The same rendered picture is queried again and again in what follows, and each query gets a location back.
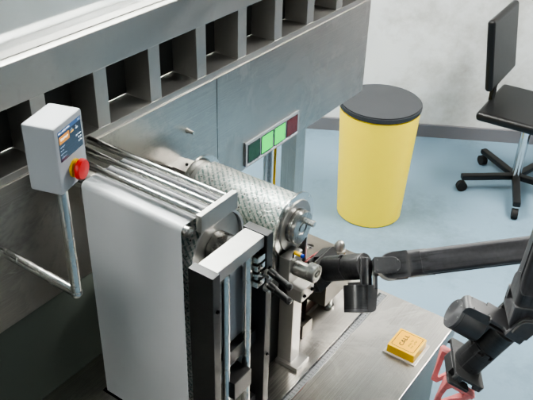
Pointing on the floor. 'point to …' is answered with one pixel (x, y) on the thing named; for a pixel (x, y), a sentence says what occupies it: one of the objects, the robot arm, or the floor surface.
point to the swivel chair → (504, 105)
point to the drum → (375, 153)
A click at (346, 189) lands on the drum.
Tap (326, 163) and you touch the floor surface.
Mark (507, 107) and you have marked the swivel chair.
